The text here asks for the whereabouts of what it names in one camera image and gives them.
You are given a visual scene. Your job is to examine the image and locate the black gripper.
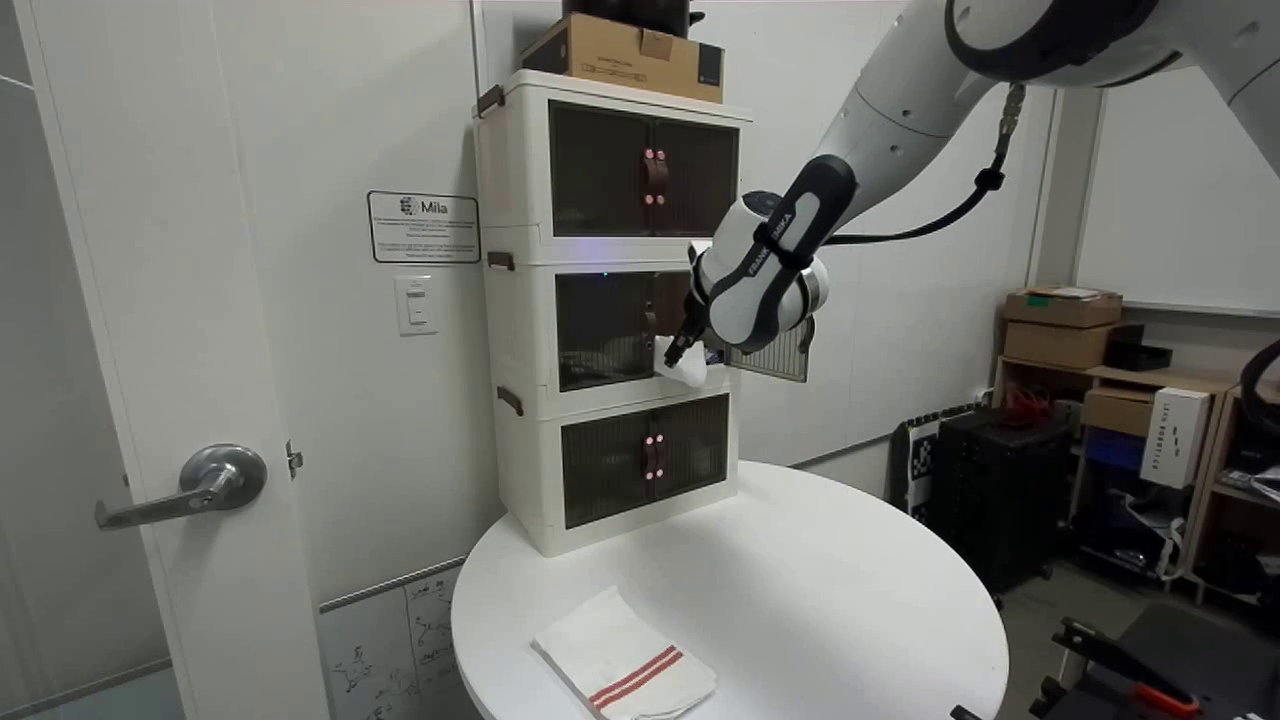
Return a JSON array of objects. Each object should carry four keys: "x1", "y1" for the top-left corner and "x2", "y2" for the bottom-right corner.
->
[{"x1": 662, "y1": 244, "x2": 712, "y2": 371}]

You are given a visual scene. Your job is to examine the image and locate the dark translucent cabinet door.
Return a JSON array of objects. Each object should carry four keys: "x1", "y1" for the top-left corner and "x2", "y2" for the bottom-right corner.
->
[{"x1": 737, "y1": 311, "x2": 821, "y2": 388}]

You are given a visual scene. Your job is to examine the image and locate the white cabinet dark doors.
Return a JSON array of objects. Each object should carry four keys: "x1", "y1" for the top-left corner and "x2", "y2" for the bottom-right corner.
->
[
  {"x1": 480, "y1": 235, "x2": 744, "y2": 413},
  {"x1": 493, "y1": 385, "x2": 744, "y2": 560},
  {"x1": 469, "y1": 70, "x2": 754, "y2": 266}
]

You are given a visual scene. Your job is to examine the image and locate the white towel red stripes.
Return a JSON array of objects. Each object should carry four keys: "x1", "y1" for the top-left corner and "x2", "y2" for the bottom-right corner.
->
[{"x1": 528, "y1": 586, "x2": 719, "y2": 720}]

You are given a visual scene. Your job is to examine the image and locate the black white calibration board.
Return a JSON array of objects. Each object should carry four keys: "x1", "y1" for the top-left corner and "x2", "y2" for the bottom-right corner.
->
[{"x1": 887, "y1": 406, "x2": 984, "y2": 520}]

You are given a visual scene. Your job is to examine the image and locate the brown cardboard box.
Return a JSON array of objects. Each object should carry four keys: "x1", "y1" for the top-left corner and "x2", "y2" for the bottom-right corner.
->
[{"x1": 518, "y1": 11, "x2": 729, "y2": 107}]

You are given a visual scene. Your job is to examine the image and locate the black item on box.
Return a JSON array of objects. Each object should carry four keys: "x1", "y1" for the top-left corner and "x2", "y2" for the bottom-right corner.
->
[{"x1": 559, "y1": 0, "x2": 708, "y2": 39}]

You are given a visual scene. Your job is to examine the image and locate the black plastic crate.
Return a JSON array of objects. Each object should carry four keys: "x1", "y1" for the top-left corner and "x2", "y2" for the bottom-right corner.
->
[{"x1": 926, "y1": 408, "x2": 1081, "y2": 598}]

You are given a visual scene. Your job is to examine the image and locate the medium cardboard box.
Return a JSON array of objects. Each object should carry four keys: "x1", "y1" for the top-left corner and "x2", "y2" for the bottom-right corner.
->
[{"x1": 1001, "y1": 317, "x2": 1122, "y2": 378}]

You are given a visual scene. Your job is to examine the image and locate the flat cardboard box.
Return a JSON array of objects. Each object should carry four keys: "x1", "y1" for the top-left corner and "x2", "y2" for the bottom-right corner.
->
[{"x1": 1001, "y1": 290, "x2": 1129, "y2": 331}]

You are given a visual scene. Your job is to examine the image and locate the small cardboard box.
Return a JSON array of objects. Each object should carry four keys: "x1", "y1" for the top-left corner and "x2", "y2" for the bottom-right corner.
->
[{"x1": 1081, "y1": 385, "x2": 1159, "y2": 444}]

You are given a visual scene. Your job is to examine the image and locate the black device on shelf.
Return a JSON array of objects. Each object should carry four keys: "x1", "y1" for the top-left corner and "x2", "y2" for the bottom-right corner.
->
[{"x1": 1102, "y1": 321, "x2": 1176, "y2": 378}]

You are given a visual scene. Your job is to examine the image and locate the white product box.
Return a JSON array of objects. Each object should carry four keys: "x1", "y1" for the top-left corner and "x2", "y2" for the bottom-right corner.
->
[{"x1": 1135, "y1": 385, "x2": 1218, "y2": 495}]

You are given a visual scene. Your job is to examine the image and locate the white room door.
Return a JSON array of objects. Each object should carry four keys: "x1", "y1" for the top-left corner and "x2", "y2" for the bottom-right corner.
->
[{"x1": 7, "y1": 0, "x2": 331, "y2": 720}]

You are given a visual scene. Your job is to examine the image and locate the wooden storage shelf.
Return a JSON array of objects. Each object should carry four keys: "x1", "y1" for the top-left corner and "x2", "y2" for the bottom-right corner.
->
[{"x1": 987, "y1": 306, "x2": 1280, "y2": 607}]

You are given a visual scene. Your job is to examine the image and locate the white light switch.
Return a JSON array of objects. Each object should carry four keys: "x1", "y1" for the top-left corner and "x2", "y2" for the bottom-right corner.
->
[{"x1": 392, "y1": 270, "x2": 443, "y2": 341}]

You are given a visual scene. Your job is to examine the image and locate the white wall sign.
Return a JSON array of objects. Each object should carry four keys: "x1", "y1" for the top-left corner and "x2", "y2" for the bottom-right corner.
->
[{"x1": 365, "y1": 190, "x2": 485, "y2": 270}]

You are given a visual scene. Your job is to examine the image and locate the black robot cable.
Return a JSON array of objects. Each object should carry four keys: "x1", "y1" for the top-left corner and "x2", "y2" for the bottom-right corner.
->
[{"x1": 817, "y1": 81, "x2": 1031, "y2": 251}]

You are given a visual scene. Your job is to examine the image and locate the silver lever door handle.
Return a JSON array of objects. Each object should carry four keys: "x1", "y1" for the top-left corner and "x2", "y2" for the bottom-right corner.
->
[{"x1": 91, "y1": 442, "x2": 274, "y2": 537}]

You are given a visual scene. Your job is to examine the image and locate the black frame orange clamp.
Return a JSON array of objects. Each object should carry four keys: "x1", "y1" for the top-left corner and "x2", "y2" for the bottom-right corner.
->
[{"x1": 1027, "y1": 615, "x2": 1280, "y2": 720}]

